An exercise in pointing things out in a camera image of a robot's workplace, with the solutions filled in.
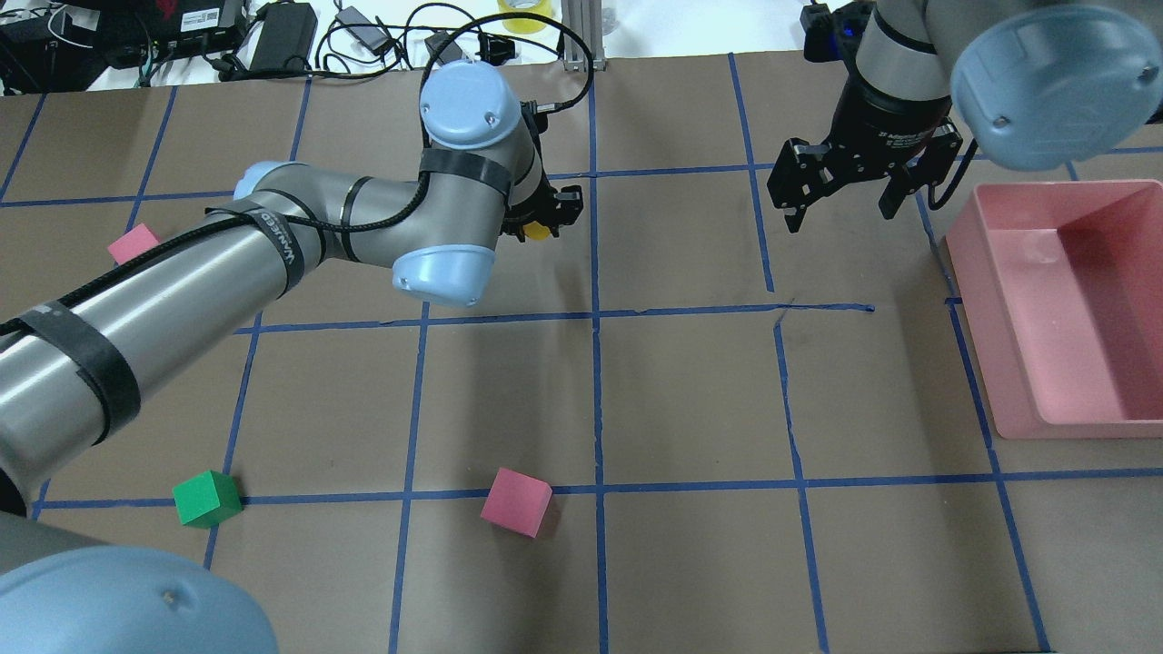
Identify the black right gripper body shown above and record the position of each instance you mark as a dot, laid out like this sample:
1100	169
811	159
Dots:
886	123

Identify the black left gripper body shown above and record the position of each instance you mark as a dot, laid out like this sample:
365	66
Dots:
556	209

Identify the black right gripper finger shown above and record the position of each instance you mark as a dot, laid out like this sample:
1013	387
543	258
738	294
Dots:
895	194
794	214

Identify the yellow mushroom push button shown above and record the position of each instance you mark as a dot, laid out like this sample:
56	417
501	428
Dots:
535	231

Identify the green cube near arm base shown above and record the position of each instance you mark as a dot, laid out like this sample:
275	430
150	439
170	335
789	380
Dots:
206	500

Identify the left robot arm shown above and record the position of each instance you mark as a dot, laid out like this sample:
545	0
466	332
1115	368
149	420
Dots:
77	370

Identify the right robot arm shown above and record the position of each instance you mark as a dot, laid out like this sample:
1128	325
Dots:
1032	85

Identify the pink plastic bin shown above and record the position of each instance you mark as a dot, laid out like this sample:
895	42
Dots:
1061	286

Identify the yellow tape roll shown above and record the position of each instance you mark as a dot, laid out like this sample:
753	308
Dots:
515	22

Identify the pink cube near centre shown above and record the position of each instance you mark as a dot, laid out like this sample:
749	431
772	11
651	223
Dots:
517	502

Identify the pink cube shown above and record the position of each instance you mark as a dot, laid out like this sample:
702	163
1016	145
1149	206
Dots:
138	240
517	502

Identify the black power adapter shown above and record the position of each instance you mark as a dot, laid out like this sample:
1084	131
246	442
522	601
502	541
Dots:
285	39

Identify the pink cube far side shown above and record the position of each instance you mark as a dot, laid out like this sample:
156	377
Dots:
138	240

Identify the aluminium frame post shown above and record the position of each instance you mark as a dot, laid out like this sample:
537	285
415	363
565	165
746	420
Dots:
586	53

